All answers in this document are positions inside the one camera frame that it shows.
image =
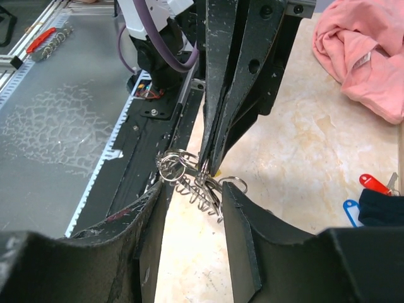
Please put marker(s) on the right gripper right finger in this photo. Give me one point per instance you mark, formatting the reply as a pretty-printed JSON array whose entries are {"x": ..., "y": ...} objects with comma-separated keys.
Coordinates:
[{"x": 249, "y": 231}]

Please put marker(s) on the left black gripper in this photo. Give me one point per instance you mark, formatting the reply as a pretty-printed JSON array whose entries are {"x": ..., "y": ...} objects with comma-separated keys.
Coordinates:
[{"x": 244, "y": 47}]

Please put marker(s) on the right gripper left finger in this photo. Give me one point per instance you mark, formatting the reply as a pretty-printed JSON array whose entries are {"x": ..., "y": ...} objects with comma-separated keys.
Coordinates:
[{"x": 117, "y": 259}]

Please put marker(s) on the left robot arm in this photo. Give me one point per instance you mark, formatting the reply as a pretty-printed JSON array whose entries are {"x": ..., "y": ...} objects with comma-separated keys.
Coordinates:
[{"x": 164, "y": 34}]

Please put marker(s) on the blue key tag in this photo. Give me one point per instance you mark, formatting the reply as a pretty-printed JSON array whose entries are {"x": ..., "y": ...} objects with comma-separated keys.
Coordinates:
[{"x": 351, "y": 209}]

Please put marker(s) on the dark navy vest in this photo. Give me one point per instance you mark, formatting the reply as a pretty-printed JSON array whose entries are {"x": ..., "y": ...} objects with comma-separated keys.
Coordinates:
[{"x": 380, "y": 210}]

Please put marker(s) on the pink cloth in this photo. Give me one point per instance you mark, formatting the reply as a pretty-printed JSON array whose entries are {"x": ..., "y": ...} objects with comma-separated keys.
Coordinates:
[{"x": 360, "y": 44}]

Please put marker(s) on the red key tag left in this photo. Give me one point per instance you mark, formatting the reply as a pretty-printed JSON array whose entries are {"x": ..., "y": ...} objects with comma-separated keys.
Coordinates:
[{"x": 371, "y": 183}]

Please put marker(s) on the red clip tool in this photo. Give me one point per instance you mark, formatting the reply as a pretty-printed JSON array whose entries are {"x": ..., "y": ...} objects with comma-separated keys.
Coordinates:
[{"x": 37, "y": 42}]

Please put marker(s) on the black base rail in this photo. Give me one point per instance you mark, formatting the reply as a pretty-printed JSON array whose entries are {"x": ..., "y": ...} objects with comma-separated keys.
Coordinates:
[{"x": 127, "y": 169}]

